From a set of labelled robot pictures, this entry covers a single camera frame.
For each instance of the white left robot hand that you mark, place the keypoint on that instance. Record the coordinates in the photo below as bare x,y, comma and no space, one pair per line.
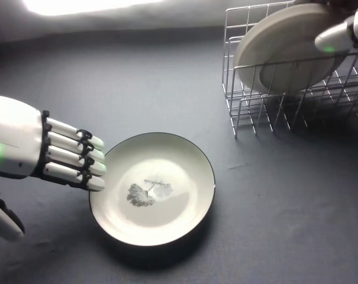
16,136

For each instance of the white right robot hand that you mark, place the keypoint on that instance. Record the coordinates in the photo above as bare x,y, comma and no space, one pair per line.
335,37

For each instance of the white plate black rim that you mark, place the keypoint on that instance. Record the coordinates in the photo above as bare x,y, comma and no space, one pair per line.
285,44
155,213

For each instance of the white cloth backdrop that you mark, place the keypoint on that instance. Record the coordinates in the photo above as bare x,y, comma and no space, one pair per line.
107,20

